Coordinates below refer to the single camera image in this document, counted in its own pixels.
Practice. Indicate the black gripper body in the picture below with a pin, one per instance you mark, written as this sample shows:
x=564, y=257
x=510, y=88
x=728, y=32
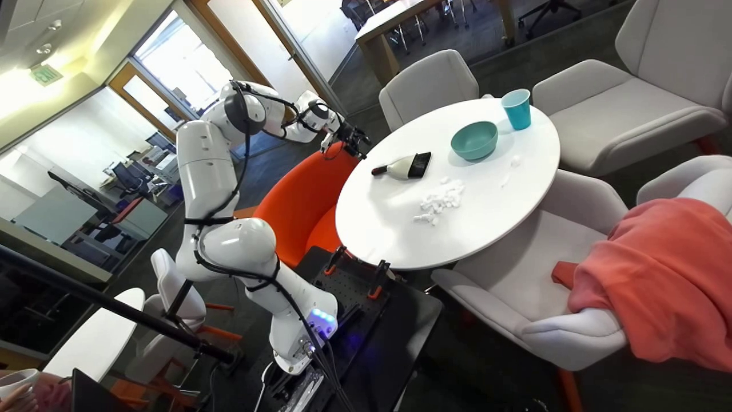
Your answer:
x=354, y=137

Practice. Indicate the pile of white paper bits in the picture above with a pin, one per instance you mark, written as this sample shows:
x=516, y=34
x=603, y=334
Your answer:
x=440, y=199

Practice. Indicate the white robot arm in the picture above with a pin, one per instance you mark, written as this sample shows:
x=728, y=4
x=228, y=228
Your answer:
x=216, y=243

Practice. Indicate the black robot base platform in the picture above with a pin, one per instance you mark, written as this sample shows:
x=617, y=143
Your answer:
x=364, y=367

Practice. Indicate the orange chair near robot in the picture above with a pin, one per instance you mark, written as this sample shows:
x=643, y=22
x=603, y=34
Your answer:
x=304, y=201

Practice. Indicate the round white table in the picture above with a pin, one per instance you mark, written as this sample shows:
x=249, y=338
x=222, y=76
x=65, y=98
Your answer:
x=417, y=203

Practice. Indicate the grey armchair far side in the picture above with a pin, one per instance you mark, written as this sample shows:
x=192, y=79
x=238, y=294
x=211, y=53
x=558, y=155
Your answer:
x=431, y=83

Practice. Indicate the orange black clamp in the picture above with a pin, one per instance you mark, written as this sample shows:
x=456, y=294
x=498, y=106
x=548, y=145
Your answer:
x=332, y=260
x=378, y=280

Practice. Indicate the teal bowl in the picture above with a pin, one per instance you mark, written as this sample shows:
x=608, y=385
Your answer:
x=474, y=140

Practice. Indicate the teal plastic cup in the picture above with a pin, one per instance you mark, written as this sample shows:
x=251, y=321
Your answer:
x=518, y=108

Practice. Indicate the grey armchair with blanket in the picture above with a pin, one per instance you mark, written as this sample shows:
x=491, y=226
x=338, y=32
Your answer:
x=512, y=287

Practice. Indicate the large grey armchair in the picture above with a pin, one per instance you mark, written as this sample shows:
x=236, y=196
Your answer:
x=673, y=88

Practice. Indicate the salmon pink blanket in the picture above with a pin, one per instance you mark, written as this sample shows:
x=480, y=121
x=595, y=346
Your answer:
x=665, y=273

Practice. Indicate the grey armchair far right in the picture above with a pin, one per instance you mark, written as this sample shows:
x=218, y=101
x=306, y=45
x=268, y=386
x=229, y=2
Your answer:
x=704, y=177

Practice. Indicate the black camera stand pole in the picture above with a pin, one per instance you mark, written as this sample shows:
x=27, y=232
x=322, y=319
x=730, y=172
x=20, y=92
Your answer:
x=53, y=278

